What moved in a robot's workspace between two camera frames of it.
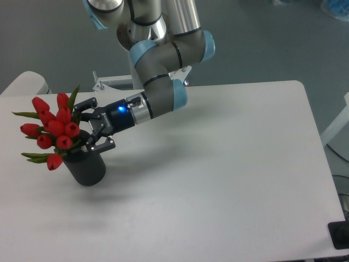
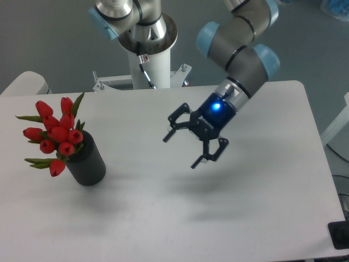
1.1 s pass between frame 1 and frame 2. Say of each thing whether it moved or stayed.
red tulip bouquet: moved
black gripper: moved
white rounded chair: stayed
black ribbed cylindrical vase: stayed
